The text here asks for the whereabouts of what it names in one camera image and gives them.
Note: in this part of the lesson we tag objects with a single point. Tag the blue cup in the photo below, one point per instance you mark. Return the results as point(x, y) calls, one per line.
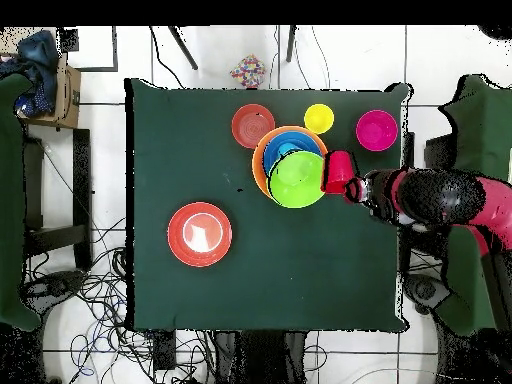
point(286, 150)

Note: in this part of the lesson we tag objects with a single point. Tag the small red bowl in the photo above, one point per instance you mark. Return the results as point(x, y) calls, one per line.
point(253, 126)

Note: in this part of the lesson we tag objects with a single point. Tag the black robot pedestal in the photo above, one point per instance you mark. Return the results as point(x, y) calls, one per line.
point(260, 360)

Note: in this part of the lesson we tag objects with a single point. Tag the red cup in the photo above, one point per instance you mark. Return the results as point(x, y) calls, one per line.
point(338, 172)

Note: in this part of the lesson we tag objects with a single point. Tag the pink bowl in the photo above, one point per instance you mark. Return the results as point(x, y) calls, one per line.
point(376, 130)

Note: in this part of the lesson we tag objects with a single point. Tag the colourful patterned box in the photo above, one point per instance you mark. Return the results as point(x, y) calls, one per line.
point(248, 72)

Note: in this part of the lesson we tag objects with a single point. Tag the green cloth covered table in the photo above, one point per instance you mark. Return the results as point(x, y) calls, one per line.
point(484, 128)
point(10, 200)

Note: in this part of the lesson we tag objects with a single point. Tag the blue cloth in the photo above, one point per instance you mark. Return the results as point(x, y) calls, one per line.
point(38, 52)

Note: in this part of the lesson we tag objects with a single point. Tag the black floor box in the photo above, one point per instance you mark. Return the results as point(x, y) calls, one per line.
point(164, 350)

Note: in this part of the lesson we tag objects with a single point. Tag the black floor frame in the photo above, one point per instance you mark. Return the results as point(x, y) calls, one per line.
point(114, 48)

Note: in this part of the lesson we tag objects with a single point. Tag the large blue bowl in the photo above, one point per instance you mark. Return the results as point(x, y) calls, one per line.
point(272, 152)

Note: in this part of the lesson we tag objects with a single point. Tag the yellow cup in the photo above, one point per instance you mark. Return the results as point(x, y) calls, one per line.
point(318, 118)

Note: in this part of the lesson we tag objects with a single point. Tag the black stool frame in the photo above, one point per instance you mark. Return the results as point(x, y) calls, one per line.
point(82, 180)

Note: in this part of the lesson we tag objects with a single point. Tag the green bowl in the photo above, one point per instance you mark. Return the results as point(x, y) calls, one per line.
point(296, 180)

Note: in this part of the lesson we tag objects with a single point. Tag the large orange bowl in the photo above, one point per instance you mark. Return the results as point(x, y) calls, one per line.
point(258, 168)

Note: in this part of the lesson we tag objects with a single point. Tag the cardboard box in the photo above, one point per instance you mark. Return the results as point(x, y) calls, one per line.
point(68, 100)

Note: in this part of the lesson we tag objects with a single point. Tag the black tripod leg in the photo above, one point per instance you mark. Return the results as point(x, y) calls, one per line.
point(290, 44)
point(184, 48)

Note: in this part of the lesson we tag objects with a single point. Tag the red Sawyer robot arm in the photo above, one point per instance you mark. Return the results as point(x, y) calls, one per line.
point(440, 196)

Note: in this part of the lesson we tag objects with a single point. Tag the wide red bowl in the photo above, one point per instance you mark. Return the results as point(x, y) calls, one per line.
point(200, 234)

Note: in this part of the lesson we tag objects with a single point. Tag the dark green tablecloth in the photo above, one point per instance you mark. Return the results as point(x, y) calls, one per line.
point(240, 280)

